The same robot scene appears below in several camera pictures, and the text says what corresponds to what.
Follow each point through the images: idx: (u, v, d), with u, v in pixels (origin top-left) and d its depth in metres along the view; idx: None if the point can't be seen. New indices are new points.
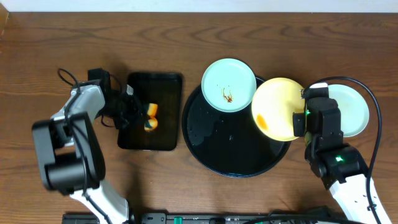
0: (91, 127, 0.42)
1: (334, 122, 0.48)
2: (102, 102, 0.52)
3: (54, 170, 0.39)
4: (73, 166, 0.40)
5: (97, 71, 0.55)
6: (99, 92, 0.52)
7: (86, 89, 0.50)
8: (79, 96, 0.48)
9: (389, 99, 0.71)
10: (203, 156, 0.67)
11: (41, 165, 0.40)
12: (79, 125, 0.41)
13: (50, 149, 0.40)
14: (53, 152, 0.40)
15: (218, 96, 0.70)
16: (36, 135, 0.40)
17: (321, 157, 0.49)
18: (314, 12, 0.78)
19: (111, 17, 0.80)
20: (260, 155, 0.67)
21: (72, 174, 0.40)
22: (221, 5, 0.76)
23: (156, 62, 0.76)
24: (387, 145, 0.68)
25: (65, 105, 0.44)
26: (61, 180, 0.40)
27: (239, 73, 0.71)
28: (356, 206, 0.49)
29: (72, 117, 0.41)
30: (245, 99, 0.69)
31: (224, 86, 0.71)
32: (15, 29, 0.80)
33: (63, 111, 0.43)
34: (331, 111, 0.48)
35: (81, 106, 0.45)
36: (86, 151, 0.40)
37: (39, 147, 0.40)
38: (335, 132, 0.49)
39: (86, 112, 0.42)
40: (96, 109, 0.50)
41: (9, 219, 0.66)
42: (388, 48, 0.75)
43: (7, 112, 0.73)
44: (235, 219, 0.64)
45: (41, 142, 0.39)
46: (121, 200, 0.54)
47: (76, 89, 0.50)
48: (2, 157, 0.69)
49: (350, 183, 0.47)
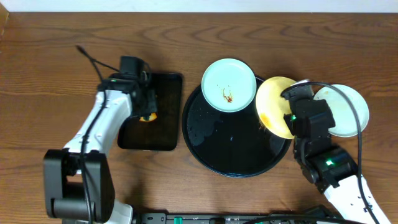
0: (104, 171, 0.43)
1: (322, 125, 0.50)
2: (125, 112, 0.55)
3: (61, 204, 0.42)
4: (79, 203, 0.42)
5: (133, 63, 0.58)
6: (127, 102, 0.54)
7: (112, 101, 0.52)
8: (106, 111, 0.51)
9: (389, 99, 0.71)
10: (204, 155, 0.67)
11: (48, 196, 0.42)
12: (92, 172, 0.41)
13: (58, 185, 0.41)
14: (61, 188, 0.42)
15: (218, 96, 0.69)
16: (46, 167, 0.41)
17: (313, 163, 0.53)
18: (314, 12, 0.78)
19: (111, 17, 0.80)
20: (261, 155, 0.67)
21: (78, 210, 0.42)
22: (221, 5, 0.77)
23: (156, 62, 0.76)
24: (387, 144, 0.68)
25: (86, 130, 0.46)
26: (66, 213, 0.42)
27: (239, 73, 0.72)
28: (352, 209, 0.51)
29: (87, 159, 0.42)
30: (245, 99, 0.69)
31: (224, 86, 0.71)
32: (16, 29, 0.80)
33: (81, 137, 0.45)
34: (316, 114, 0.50)
35: (101, 134, 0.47)
36: (93, 195, 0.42)
37: (49, 180, 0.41)
38: (323, 135, 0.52)
39: (102, 157, 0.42)
40: (118, 122, 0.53)
41: (8, 219, 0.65)
42: (388, 48, 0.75)
43: (6, 112, 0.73)
44: (235, 219, 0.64)
45: (51, 175, 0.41)
46: (125, 210, 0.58)
47: (102, 97, 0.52)
48: (2, 157, 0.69)
49: (344, 185, 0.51)
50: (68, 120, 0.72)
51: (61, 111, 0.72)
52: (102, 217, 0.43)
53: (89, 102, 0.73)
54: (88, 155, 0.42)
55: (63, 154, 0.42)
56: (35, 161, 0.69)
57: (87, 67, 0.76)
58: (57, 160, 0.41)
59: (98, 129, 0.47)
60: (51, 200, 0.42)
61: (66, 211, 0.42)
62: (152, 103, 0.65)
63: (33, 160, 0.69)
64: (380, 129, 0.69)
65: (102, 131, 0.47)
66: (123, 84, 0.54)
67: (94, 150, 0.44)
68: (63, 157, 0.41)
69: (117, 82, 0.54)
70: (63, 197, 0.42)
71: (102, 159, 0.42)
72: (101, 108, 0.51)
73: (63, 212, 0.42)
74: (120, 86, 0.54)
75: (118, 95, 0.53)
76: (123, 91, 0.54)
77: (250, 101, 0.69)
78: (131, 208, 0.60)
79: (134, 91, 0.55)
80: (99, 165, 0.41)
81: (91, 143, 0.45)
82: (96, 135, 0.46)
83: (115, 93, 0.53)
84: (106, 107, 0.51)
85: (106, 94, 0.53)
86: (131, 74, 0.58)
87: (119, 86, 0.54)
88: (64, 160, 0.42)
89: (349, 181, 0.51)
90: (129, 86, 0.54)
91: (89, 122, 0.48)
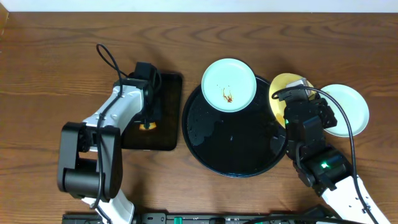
0: (118, 145, 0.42)
1: (316, 129, 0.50)
2: (138, 106, 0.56)
3: (72, 177, 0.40)
4: (90, 177, 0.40)
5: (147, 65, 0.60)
6: (140, 97, 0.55)
7: (127, 93, 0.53)
8: (121, 100, 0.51)
9: (389, 99, 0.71)
10: (204, 155, 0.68)
11: (60, 167, 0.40)
12: (107, 142, 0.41)
13: (72, 157, 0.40)
14: (74, 160, 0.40)
15: (218, 96, 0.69)
16: (63, 137, 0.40)
17: (308, 166, 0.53)
18: (314, 12, 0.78)
19: (111, 17, 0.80)
20: (261, 154, 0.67)
21: (87, 185, 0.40)
22: (221, 5, 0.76)
23: (156, 62, 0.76)
24: (387, 145, 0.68)
25: (102, 111, 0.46)
26: (75, 187, 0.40)
27: (239, 73, 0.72)
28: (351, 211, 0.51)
29: (103, 131, 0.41)
30: (245, 99, 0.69)
31: (224, 86, 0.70)
32: (16, 29, 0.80)
33: (98, 116, 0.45)
34: (310, 118, 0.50)
35: (116, 115, 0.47)
36: (106, 168, 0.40)
37: (63, 150, 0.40)
38: (317, 138, 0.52)
39: (117, 130, 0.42)
40: (131, 114, 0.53)
41: (9, 219, 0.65)
42: (388, 48, 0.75)
43: (6, 112, 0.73)
44: (235, 219, 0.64)
45: (67, 146, 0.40)
46: (128, 206, 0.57)
47: (119, 89, 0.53)
48: (2, 157, 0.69)
49: (339, 188, 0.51)
50: (68, 120, 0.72)
51: (61, 111, 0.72)
52: (111, 194, 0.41)
53: (89, 102, 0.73)
54: (104, 129, 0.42)
55: (80, 126, 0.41)
56: (35, 161, 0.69)
57: (87, 66, 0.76)
58: (74, 132, 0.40)
59: (114, 111, 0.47)
60: (62, 172, 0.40)
61: (76, 185, 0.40)
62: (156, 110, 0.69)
63: (33, 160, 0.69)
64: (380, 129, 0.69)
65: (118, 113, 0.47)
66: (137, 82, 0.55)
67: (109, 125, 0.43)
68: (80, 129, 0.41)
69: (133, 80, 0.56)
70: (75, 170, 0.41)
71: (117, 134, 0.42)
72: (116, 97, 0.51)
73: (73, 186, 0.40)
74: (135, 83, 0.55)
75: (133, 88, 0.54)
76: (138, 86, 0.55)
77: (250, 101, 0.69)
78: (133, 206, 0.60)
79: (147, 91, 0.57)
80: (114, 138, 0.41)
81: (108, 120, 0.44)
82: (112, 115, 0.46)
83: (130, 87, 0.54)
84: (122, 97, 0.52)
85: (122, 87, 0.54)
86: (144, 77, 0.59)
87: (135, 82, 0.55)
88: (81, 132, 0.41)
89: (345, 182, 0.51)
90: (143, 84, 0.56)
91: (104, 106, 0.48)
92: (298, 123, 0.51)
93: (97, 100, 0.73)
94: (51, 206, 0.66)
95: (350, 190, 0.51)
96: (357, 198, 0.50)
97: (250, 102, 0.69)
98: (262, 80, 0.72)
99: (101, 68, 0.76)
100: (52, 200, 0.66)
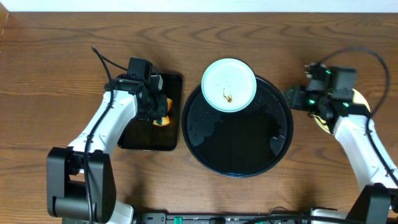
0: (108, 170, 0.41)
1: (349, 78, 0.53)
2: (132, 114, 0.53)
3: (63, 202, 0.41)
4: (81, 202, 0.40)
5: (140, 63, 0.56)
6: (133, 105, 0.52)
7: (117, 101, 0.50)
8: (111, 112, 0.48)
9: (389, 99, 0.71)
10: (204, 155, 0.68)
11: (50, 195, 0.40)
12: (95, 170, 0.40)
13: (60, 183, 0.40)
14: (63, 186, 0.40)
15: (219, 96, 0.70)
16: (51, 164, 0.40)
17: (329, 102, 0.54)
18: (314, 12, 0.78)
19: (111, 17, 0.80)
20: (260, 155, 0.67)
21: (78, 210, 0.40)
22: (221, 5, 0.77)
23: (156, 63, 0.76)
24: (387, 144, 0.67)
25: (90, 132, 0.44)
26: (66, 213, 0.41)
27: (239, 73, 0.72)
28: (359, 149, 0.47)
29: (91, 158, 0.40)
30: (245, 100, 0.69)
31: (224, 86, 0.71)
32: (16, 29, 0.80)
33: (85, 137, 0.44)
34: (348, 70, 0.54)
35: (106, 134, 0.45)
36: (94, 195, 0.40)
37: (51, 177, 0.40)
38: (348, 88, 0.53)
39: (106, 155, 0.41)
40: (124, 123, 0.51)
41: (9, 219, 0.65)
42: (388, 48, 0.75)
43: (6, 112, 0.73)
44: (235, 219, 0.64)
45: (55, 173, 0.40)
46: (126, 210, 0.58)
47: (109, 98, 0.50)
48: (2, 157, 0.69)
49: (352, 120, 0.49)
50: (67, 121, 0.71)
51: (61, 112, 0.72)
52: (103, 219, 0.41)
53: (89, 103, 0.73)
54: (92, 155, 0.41)
55: (66, 152, 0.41)
56: (35, 161, 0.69)
57: (87, 67, 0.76)
58: (60, 158, 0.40)
59: (104, 128, 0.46)
60: (53, 199, 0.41)
61: (68, 210, 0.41)
62: (161, 108, 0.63)
63: (33, 160, 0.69)
64: (380, 128, 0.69)
65: (107, 130, 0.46)
66: (130, 85, 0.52)
67: (98, 150, 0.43)
68: (67, 155, 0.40)
69: (125, 82, 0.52)
70: (66, 196, 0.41)
71: (106, 159, 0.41)
72: (107, 107, 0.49)
73: (65, 211, 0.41)
74: (127, 86, 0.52)
75: (124, 95, 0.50)
76: (130, 92, 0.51)
77: (251, 100, 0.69)
78: (132, 209, 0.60)
79: (141, 92, 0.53)
80: (102, 165, 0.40)
81: (96, 142, 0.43)
82: (101, 135, 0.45)
83: (122, 94, 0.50)
84: (112, 107, 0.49)
85: (113, 93, 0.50)
86: (138, 76, 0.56)
87: (127, 86, 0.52)
88: (69, 158, 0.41)
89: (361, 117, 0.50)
90: (136, 87, 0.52)
91: (93, 122, 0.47)
92: (336, 71, 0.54)
93: (97, 99, 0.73)
94: None
95: (359, 122, 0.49)
96: (365, 134, 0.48)
97: (250, 102, 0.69)
98: (262, 80, 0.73)
99: (101, 68, 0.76)
100: None
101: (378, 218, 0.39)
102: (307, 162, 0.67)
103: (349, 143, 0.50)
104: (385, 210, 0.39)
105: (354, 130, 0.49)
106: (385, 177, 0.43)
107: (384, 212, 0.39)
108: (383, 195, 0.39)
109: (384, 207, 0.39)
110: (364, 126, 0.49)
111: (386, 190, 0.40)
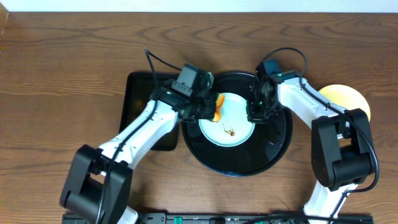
0: (127, 185, 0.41)
1: (273, 63, 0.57)
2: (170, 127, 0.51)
3: (75, 198, 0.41)
4: (91, 204, 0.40)
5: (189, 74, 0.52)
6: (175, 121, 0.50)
7: (158, 115, 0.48)
8: (148, 123, 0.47)
9: (389, 99, 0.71)
10: (203, 155, 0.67)
11: (66, 187, 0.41)
12: (115, 179, 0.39)
13: (79, 181, 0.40)
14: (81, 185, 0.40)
15: (220, 132, 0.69)
16: (77, 160, 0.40)
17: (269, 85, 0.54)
18: (314, 12, 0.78)
19: (111, 17, 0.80)
20: (261, 156, 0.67)
21: (87, 211, 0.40)
22: (221, 5, 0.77)
23: (157, 61, 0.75)
24: (387, 143, 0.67)
25: (124, 140, 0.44)
26: (75, 208, 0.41)
27: (234, 103, 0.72)
28: (301, 104, 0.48)
29: (117, 168, 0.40)
30: (248, 130, 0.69)
31: (223, 121, 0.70)
32: (16, 29, 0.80)
33: (117, 144, 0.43)
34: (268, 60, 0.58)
35: (137, 147, 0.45)
36: (106, 203, 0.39)
37: (74, 172, 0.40)
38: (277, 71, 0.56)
39: (130, 171, 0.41)
40: (158, 135, 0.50)
41: (9, 219, 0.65)
42: (388, 48, 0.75)
43: (6, 111, 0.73)
44: (235, 219, 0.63)
45: (78, 170, 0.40)
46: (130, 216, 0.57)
47: (152, 106, 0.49)
48: (2, 157, 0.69)
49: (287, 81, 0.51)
50: (66, 121, 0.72)
51: (61, 112, 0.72)
52: None
53: (89, 102, 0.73)
54: (117, 165, 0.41)
55: (96, 154, 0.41)
56: (35, 161, 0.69)
57: (87, 67, 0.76)
58: (87, 157, 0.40)
59: (137, 140, 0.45)
60: (67, 191, 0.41)
61: (77, 207, 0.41)
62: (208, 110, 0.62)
63: (33, 160, 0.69)
64: (380, 128, 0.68)
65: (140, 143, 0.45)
66: (175, 99, 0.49)
67: (124, 161, 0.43)
68: (94, 156, 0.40)
69: (172, 95, 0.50)
70: (80, 193, 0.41)
71: (128, 174, 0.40)
72: (147, 117, 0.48)
73: (74, 207, 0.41)
74: (173, 99, 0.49)
75: (167, 109, 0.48)
76: (174, 107, 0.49)
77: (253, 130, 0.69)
78: (135, 216, 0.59)
79: (184, 109, 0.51)
80: (124, 179, 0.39)
81: (125, 153, 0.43)
82: (132, 147, 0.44)
83: (166, 107, 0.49)
84: (152, 119, 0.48)
85: (157, 104, 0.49)
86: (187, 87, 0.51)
87: (172, 99, 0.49)
88: (95, 158, 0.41)
89: (293, 79, 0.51)
90: (181, 102, 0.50)
91: (130, 130, 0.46)
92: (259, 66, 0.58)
93: (97, 99, 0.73)
94: (50, 206, 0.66)
95: (293, 82, 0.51)
96: (301, 89, 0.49)
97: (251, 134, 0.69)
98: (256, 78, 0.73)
99: (101, 68, 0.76)
100: (52, 200, 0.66)
101: (333, 145, 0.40)
102: (307, 162, 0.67)
103: (294, 104, 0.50)
104: (333, 136, 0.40)
105: (292, 90, 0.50)
106: (326, 112, 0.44)
107: (333, 136, 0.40)
108: (326, 124, 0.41)
109: (333, 132, 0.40)
110: (298, 83, 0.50)
111: (329, 119, 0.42)
